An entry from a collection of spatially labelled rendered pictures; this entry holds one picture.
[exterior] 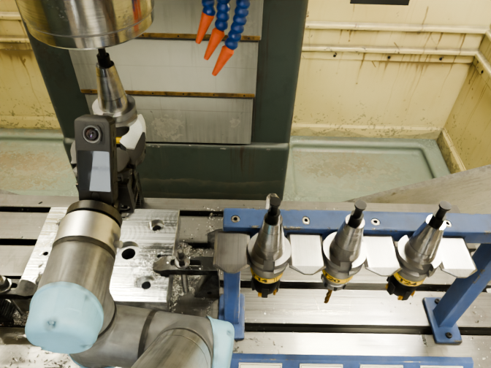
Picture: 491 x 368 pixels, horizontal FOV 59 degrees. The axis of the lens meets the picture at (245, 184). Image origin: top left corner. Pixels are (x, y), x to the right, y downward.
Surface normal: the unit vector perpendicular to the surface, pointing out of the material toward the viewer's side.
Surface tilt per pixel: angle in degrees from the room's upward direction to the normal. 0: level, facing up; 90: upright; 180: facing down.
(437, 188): 25
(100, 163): 61
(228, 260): 0
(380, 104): 90
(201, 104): 91
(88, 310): 53
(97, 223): 31
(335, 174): 0
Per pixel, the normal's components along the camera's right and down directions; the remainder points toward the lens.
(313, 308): 0.03, -0.69
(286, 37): 0.00, 0.72
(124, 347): -0.06, -0.08
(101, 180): -0.02, 0.30
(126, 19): 0.75, 0.49
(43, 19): -0.32, 0.68
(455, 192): -0.39, -0.64
